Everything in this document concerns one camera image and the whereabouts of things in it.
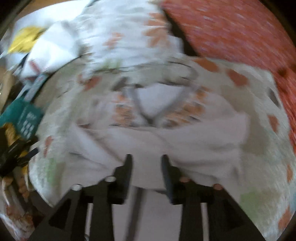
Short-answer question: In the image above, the red floral blanket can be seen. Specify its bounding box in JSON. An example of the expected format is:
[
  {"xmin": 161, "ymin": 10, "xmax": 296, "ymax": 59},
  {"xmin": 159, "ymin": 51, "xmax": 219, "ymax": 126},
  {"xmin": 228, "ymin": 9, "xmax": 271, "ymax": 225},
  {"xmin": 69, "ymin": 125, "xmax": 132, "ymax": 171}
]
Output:
[{"xmin": 160, "ymin": 1, "xmax": 295, "ymax": 143}]

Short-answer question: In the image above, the white floral pillow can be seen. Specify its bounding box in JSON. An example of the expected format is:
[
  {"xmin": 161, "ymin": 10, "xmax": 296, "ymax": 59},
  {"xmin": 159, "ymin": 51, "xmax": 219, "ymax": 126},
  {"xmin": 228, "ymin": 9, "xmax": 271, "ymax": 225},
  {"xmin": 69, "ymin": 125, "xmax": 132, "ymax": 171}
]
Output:
[{"xmin": 1, "ymin": 1, "xmax": 183, "ymax": 78}]

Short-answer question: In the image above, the yellow striped garment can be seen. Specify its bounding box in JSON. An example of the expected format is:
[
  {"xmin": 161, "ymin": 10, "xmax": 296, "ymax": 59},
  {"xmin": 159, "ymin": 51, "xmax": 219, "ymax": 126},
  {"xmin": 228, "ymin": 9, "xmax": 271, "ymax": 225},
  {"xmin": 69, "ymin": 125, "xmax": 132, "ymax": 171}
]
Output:
[{"xmin": 1, "ymin": 123, "xmax": 30, "ymax": 177}]

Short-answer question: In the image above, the white small garment grey band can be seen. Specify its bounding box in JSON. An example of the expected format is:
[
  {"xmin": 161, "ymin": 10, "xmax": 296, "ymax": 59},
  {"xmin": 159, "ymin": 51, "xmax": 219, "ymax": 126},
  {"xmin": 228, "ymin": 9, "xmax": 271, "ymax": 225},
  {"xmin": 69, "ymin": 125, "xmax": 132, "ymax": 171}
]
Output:
[{"xmin": 61, "ymin": 83, "xmax": 250, "ymax": 240}]

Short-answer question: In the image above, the heart patterned quilted bedspread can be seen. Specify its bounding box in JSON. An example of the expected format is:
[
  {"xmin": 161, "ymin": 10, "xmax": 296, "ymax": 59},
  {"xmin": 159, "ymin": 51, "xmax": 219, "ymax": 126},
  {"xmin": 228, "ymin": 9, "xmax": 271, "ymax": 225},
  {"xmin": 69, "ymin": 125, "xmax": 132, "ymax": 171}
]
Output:
[{"xmin": 28, "ymin": 57, "xmax": 295, "ymax": 240}]

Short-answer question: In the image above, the teal printed package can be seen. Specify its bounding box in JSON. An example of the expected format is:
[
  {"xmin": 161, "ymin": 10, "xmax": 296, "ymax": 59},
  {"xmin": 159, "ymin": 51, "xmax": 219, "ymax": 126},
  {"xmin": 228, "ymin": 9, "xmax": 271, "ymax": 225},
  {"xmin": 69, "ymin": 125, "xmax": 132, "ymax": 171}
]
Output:
[{"xmin": 1, "ymin": 98, "xmax": 44, "ymax": 140}]

